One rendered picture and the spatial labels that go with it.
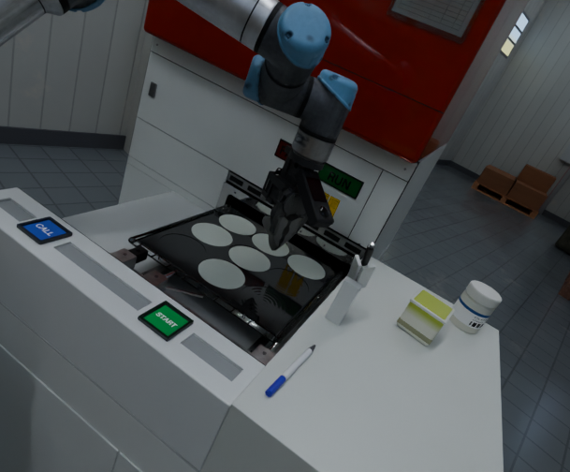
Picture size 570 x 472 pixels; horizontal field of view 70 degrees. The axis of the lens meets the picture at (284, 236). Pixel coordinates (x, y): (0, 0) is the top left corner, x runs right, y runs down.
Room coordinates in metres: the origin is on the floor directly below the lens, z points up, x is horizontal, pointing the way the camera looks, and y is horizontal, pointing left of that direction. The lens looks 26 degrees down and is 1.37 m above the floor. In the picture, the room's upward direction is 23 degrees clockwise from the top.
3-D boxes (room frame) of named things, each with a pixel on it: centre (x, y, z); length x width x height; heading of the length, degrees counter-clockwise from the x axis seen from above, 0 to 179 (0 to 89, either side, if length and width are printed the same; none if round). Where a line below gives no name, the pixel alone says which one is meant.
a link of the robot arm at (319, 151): (0.77, 0.02, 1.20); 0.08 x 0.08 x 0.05
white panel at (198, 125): (1.08, 0.17, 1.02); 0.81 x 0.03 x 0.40; 73
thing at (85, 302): (0.49, 0.23, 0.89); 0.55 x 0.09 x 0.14; 73
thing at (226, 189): (1.02, 0.01, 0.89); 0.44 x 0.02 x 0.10; 73
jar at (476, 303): (0.81, -0.44, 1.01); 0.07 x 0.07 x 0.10
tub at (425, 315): (0.70, -0.31, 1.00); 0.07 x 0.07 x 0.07; 63
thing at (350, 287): (0.63, -0.15, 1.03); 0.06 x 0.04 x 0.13; 163
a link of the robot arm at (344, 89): (0.78, 0.02, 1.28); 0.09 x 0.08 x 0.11; 103
